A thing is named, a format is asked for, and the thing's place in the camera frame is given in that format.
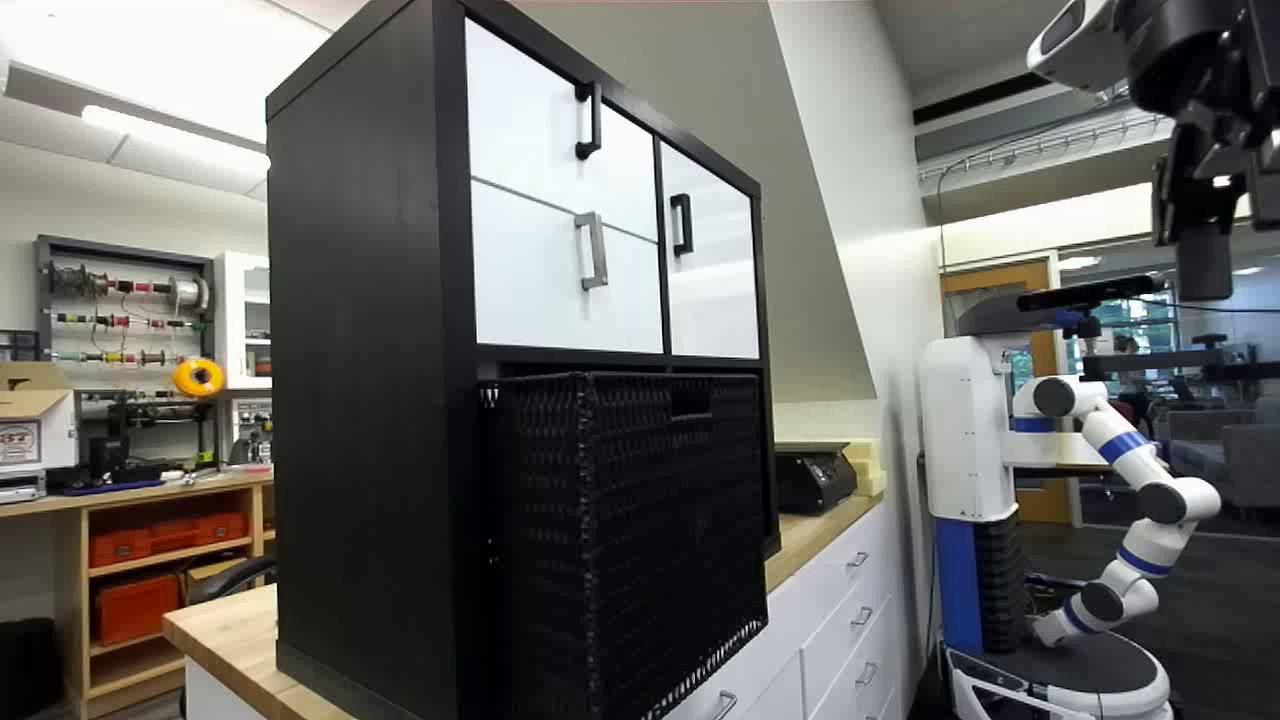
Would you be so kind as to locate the white cabinet door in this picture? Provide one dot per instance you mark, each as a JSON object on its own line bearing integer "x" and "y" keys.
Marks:
{"x": 723, "y": 293}

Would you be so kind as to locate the yellow spool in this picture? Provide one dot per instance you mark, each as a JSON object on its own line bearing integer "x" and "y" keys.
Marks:
{"x": 199, "y": 379}

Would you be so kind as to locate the wooden workbench with shelves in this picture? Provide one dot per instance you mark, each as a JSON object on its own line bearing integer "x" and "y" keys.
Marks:
{"x": 73, "y": 563}

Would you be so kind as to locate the black device on counter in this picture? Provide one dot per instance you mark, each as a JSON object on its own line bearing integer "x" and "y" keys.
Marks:
{"x": 813, "y": 481}

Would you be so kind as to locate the black cabinet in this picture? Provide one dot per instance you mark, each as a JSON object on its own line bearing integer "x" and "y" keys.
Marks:
{"x": 360, "y": 402}

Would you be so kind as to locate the white machine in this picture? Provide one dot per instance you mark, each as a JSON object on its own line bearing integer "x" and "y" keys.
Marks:
{"x": 33, "y": 447}

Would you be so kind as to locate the black woven container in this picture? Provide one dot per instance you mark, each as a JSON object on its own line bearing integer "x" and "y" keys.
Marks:
{"x": 613, "y": 545}

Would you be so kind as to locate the black bench machine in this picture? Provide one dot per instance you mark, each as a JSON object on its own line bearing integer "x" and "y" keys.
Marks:
{"x": 132, "y": 443}

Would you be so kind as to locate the white counter drawer front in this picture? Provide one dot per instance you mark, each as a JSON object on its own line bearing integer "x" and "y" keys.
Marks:
{"x": 842, "y": 694}
{"x": 763, "y": 653}
{"x": 830, "y": 643}
{"x": 830, "y": 573}

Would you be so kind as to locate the small red storage bin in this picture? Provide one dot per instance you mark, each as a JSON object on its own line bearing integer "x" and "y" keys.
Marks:
{"x": 132, "y": 611}

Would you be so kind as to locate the long red storage bin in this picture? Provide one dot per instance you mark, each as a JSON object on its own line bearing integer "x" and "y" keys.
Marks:
{"x": 166, "y": 536}

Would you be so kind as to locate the black bin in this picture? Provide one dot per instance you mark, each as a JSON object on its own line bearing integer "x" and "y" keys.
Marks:
{"x": 27, "y": 666}

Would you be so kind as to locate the grey tool rack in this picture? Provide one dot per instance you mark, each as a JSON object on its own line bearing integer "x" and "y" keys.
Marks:
{"x": 122, "y": 307}

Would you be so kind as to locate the white counter with wood top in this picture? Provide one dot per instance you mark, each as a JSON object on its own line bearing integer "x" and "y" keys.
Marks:
{"x": 225, "y": 643}

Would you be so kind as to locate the white wall cabinet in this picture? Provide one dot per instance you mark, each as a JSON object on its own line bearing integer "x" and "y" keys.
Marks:
{"x": 245, "y": 312}

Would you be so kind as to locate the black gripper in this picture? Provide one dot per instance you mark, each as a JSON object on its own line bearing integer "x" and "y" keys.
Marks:
{"x": 1201, "y": 175}

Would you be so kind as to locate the white and blue mobile robot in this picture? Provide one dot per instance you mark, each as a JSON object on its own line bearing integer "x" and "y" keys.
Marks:
{"x": 967, "y": 424}

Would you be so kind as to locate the white blue-banded robot arm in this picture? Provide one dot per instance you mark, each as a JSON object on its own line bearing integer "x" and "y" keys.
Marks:
{"x": 1133, "y": 463}

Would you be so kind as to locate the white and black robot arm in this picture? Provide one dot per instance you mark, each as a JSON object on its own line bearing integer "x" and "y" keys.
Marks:
{"x": 1075, "y": 41}

